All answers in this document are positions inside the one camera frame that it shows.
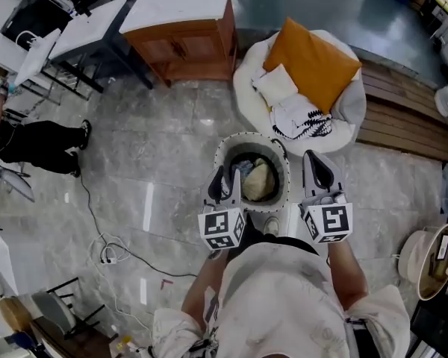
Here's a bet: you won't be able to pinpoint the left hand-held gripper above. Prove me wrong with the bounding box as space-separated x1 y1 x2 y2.
197 166 246 251

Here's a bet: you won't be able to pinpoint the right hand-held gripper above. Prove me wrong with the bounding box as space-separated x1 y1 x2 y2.
297 150 354 245

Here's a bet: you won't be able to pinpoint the grey blue patterned clothes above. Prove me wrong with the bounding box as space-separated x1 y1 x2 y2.
229 158 255 178

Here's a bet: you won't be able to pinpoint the cream yellow clothes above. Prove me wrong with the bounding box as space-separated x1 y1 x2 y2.
242 157 276 201

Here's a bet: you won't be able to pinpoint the white grey laundry basket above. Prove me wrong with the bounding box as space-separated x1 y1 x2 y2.
213 131 291 214

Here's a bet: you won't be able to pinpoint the white black patterned garment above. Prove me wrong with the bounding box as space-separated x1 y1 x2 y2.
269 101 333 140

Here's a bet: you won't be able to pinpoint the person's left forearm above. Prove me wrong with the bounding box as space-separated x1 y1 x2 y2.
181 250 228 331

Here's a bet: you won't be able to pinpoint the person's right forearm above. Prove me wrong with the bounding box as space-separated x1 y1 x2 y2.
326 236 370 311

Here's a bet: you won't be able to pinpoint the person's white shoe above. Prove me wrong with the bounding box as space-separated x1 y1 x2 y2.
263 216 281 237

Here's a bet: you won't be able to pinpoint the person's black trousers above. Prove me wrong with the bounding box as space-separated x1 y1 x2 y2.
227 214 320 264

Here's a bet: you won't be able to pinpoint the wooden step platform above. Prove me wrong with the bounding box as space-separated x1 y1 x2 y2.
354 56 448 163

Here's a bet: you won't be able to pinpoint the white beanbag chair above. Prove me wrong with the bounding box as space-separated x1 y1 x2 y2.
232 30 367 156

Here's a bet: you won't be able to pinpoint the small white pillow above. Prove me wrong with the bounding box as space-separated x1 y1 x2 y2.
250 63 299 106

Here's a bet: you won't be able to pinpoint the orange cushion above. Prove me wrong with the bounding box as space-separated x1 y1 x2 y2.
263 16 363 115

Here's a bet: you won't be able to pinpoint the person's white shirt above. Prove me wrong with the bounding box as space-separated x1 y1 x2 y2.
151 241 411 358

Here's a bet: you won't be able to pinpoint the wooden cabinet with white top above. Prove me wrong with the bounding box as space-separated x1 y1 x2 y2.
118 0 238 89

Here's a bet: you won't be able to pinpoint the dark wooden table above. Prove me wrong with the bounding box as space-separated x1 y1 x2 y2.
29 315 119 358

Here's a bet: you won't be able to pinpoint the white ironing board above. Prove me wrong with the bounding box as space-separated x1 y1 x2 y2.
13 28 61 88

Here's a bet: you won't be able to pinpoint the white desk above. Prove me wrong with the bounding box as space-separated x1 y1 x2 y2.
0 233 19 298

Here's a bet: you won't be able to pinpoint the black floor cable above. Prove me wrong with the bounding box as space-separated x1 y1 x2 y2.
78 175 198 278

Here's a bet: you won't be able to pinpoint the grey chair with black frame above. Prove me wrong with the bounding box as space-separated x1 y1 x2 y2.
31 277 108 341

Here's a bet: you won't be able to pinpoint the white table with black frame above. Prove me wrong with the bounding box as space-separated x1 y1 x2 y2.
46 0 154 102

